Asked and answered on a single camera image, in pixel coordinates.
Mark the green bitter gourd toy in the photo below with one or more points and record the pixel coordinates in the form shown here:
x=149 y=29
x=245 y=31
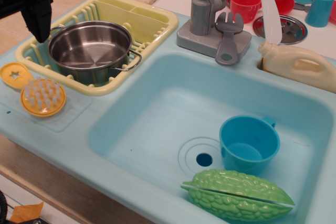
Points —
x=237 y=196

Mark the red cup front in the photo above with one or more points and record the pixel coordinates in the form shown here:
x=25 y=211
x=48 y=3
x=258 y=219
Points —
x=246 y=8

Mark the grey toy faucet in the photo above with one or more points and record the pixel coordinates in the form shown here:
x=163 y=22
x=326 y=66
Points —
x=199 y=33

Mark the orange paper scrap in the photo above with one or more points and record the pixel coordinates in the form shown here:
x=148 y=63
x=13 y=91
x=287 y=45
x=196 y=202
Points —
x=26 y=213

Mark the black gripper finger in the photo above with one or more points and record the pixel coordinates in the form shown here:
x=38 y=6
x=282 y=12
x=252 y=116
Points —
x=37 y=16

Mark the white plastic knife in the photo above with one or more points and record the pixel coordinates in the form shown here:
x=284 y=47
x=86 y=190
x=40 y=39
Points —
x=272 y=24

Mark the blue plastic cup in sink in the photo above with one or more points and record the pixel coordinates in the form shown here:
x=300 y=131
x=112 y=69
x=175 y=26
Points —
x=248 y=144

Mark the light blue toy sink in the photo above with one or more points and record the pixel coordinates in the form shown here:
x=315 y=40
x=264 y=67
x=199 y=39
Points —
x=138 y=143

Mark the yellow dish drying rack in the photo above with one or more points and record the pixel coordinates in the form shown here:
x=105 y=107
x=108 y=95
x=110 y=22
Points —
x=149 y=26

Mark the yellow scrub brush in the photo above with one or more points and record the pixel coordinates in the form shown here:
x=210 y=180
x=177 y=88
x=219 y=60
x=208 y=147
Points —
x=41 y=97

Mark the blue cup right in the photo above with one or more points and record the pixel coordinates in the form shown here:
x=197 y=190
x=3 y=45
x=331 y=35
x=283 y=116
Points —
x=319 y=13

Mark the cream detergent bottle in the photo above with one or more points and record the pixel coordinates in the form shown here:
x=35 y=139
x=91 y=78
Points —
x=298 y=64

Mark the red cup right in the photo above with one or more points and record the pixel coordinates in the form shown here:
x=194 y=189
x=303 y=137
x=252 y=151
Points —
x=285 y=6

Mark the stainless steel pot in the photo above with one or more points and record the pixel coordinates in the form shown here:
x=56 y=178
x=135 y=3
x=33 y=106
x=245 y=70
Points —
x=92 y=52

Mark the grey toy spork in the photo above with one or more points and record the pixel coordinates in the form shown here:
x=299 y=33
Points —
x=229 y=25

